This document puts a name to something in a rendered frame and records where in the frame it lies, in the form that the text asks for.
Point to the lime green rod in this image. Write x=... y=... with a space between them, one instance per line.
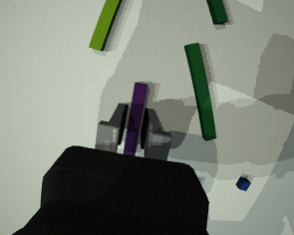
x=105 y=24

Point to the dark green rod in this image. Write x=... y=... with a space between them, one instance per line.
x=201 y=90
x=217 y=11

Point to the purple rod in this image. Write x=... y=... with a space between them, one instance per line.
x=135 y=118

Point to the small blue cube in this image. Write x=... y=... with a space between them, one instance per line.
x=243 y=183

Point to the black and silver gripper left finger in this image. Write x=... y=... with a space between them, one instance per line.
x=108 y=132

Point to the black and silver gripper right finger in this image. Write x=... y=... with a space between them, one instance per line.
x=155 y=142

